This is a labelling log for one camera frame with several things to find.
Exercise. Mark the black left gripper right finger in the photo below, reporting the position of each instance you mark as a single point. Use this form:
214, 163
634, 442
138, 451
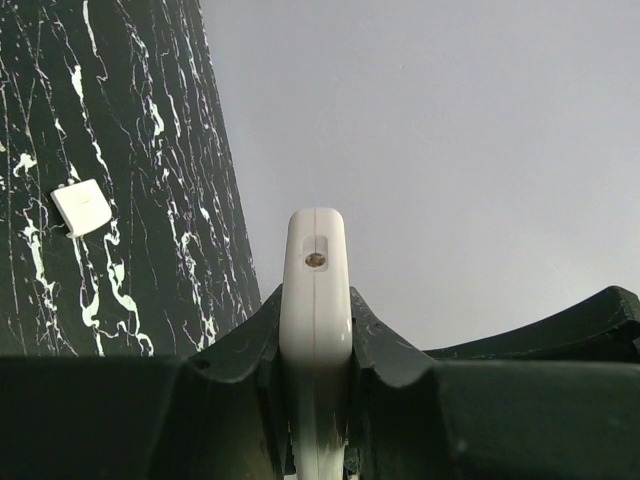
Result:
416, 417

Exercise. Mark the white remote control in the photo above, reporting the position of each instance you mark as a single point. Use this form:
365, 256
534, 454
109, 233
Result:
315, 341

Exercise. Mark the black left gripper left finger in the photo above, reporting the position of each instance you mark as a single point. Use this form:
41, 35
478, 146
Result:
219, 414

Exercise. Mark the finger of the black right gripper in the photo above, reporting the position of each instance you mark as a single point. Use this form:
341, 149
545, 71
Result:
604, 326

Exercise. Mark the white battery cover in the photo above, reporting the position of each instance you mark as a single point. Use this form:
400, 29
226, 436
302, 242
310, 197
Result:
83, 207

